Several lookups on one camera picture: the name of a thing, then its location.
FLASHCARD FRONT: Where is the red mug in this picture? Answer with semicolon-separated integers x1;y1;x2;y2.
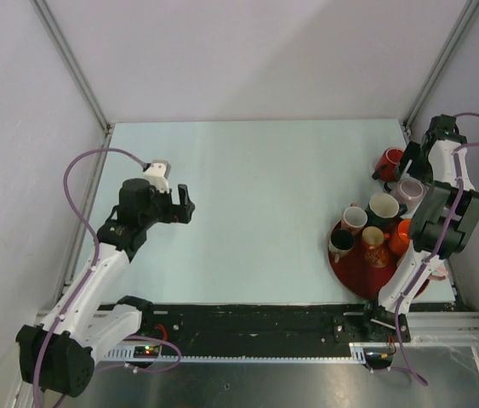
372;147;404;182

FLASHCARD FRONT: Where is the mauve mug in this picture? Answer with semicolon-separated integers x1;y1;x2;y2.
384;178;425;215

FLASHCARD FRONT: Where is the dark green mug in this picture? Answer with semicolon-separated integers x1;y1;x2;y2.
365;193;408;229

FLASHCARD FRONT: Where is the large orange mug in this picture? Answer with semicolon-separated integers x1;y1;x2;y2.
388;218;411;256

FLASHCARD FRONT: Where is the salmon pink printed mug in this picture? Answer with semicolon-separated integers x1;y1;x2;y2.
340;205;368;235

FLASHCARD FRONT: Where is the small orange-red mug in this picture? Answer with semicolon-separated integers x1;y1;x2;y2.
361;226;391;254

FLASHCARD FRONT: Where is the brown patterned mug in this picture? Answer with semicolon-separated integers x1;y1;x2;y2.
328;229;355;263

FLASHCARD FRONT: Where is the light pink mug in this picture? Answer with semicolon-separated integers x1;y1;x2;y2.
427;265;449;281

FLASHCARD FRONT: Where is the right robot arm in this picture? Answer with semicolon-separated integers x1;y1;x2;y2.
377;112;479;315

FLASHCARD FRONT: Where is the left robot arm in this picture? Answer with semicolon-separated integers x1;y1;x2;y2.
16;178;196;397

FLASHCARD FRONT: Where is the small circuit board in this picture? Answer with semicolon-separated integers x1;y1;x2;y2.
134;345;161;359

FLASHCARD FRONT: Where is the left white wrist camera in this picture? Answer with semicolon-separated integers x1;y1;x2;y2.
143;160;171;194

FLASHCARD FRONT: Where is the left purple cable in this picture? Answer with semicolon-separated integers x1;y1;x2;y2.
31;148;183;408

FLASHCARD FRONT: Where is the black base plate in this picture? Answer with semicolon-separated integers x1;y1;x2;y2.
137;303;411;356

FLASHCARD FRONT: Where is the right aluminium frame post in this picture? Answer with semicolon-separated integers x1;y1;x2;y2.
401;0;479;130

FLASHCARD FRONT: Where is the aluminium frame post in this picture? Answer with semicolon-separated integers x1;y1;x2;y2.
30;0;111;136
401;0;479;130

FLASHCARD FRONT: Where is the left aluminium frame post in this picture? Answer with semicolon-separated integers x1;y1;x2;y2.
30;0;111;136

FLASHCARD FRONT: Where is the white slotted cable duct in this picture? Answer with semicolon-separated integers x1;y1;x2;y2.
102;343;392;366

